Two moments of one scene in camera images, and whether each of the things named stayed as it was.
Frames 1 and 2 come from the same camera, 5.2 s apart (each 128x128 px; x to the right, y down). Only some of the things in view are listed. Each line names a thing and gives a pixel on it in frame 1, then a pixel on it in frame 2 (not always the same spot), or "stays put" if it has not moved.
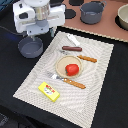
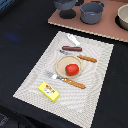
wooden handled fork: [66, 80] stays put
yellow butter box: [49, 91] stays put
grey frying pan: [30, 46] to [65, 4]
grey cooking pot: [91, 12] stays put
